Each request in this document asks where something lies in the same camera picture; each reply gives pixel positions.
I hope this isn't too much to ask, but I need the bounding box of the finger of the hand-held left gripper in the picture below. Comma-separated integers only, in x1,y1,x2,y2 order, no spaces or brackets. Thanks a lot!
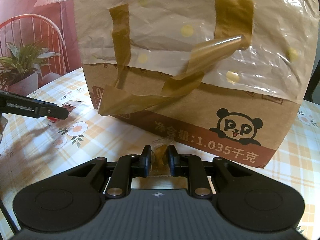
36,101,69,120

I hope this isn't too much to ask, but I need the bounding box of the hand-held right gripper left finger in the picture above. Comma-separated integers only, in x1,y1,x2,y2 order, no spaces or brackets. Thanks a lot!
67,144,153,199

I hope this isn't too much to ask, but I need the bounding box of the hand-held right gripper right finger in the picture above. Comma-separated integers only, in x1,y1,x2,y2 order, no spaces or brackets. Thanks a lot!
167,145,253,199

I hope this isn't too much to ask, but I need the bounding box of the small clear candy wrapper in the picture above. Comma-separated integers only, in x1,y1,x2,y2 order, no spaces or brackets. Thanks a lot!
150,136,175,177

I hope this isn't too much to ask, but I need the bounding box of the red snack packet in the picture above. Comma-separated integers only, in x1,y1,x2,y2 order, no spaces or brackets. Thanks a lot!
46,99,82,122

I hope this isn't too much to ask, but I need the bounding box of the cardboard box with plastic liner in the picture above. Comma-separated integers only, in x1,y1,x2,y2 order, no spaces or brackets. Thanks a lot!
72,0,320,169

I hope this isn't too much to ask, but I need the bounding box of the checked floral tablecloth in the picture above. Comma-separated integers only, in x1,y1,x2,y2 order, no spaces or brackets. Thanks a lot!
0,67,320,232

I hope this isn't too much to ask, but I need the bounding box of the printed wall cloth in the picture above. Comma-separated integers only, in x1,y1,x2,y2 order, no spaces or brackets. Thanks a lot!
0,0,87,98

